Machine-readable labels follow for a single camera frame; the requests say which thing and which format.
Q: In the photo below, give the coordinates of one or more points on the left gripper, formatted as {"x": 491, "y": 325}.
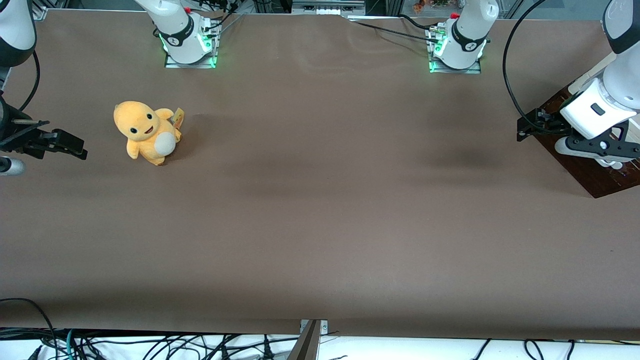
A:
{"x": 549, "y": 124}

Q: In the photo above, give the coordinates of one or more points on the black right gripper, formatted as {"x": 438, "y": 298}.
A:
{"x": 11, "y": 131}

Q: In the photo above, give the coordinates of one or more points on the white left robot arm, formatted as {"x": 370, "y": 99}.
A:
{"x": 467, "y": 30}

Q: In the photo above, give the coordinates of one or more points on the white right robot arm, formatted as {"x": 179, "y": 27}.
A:
{"x": 180, "y": 40}

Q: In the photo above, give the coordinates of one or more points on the dark brown wooden base board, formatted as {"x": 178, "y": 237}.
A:
{"x": 595, "y": 180}

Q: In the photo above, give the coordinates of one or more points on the orange dinosaur plush toy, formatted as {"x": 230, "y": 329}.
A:
{"x": 145, "y": 132}

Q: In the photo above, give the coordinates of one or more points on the yellow plush toy tag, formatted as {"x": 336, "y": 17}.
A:
{"x": 178, "y": 116}

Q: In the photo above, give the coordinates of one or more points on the small orange object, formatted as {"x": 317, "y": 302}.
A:
{"x": 418, "y": 6}

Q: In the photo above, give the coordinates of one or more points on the brown table cover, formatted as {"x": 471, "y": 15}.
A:
{"x": 320, "y": 210}

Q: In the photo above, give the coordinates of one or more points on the grey metal box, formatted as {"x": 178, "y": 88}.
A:
{"x": 327, "y": 7}

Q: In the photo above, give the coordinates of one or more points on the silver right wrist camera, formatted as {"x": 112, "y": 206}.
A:
{"x": 10, "y": 166}

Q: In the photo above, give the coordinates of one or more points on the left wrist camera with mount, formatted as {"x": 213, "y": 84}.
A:
{"x": 602, "y": 146}

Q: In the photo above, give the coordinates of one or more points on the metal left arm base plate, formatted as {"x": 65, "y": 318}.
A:
{"x": 455, "y": 70}

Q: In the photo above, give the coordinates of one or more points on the aluminium corner bracket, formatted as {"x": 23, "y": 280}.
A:
{"x": 40, "y": 12}

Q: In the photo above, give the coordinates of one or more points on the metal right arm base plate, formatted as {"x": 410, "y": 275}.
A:
{"x": 190, "y": 65}

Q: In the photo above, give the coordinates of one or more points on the small metal bracket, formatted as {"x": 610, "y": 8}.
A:
{"x": 324, "y": 326}

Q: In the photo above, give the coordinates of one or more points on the grey camera pole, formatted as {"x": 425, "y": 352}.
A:
{"x": 306, "y": 345}

